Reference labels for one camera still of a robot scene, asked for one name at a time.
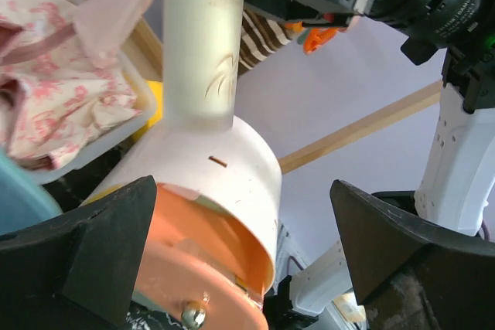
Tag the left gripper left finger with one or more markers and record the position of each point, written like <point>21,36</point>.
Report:
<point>78,270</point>

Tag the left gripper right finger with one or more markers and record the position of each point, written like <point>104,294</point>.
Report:
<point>409,273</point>

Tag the light blue hard-shell suitcase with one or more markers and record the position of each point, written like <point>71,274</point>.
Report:
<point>23,202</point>

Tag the white round drum box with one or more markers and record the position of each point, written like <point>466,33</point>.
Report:
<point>209,257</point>

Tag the white cylindrical lotion bottle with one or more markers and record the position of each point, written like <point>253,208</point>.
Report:
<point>201,48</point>

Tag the cream pink-print cloth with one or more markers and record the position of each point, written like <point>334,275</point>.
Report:
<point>54,98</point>

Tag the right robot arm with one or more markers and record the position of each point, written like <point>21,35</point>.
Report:
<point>459,174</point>

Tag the brown striped cloth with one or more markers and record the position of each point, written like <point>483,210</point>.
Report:
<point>260,38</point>

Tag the white perforated plastic basket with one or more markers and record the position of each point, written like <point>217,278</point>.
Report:
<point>145,102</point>

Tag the wooden hanger rack frame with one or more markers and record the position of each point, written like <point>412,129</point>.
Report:
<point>150,46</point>

